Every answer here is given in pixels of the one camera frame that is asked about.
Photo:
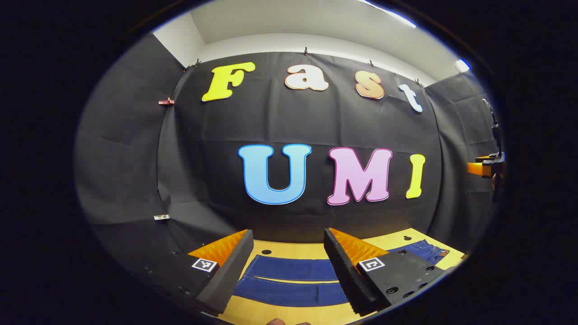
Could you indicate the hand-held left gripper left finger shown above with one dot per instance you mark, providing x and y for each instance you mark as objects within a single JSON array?
[{"x": 228, "y": 275}]

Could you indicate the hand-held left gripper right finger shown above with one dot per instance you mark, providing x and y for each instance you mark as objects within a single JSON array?
[{"x": 345, "y": 271}]

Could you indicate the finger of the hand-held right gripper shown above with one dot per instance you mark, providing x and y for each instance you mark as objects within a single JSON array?
[{"x": 478, "y": 168}]

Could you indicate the blue jeans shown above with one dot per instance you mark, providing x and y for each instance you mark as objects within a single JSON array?
[{"x": 289, "y": 269}]

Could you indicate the silver cloth clip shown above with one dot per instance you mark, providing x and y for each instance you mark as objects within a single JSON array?
[{"x": 161, "y": 217}]

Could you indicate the black backdrop cloth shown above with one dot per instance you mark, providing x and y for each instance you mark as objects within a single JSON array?
[{"x": 216, "y": 180}]

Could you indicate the ceiling light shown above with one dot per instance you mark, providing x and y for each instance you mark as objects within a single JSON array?
[
  {"x": 390, "y": 14},
  {"x": 462, "y": 65}
]

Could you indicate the red cloth clip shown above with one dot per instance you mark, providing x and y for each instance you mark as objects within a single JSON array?
[{"x": 166, "y": 102}]

